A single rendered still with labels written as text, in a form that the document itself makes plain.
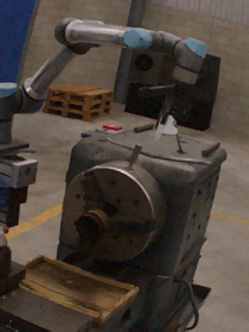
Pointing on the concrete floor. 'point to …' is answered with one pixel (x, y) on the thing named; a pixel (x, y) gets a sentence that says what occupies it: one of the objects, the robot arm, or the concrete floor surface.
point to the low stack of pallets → (79, 101)
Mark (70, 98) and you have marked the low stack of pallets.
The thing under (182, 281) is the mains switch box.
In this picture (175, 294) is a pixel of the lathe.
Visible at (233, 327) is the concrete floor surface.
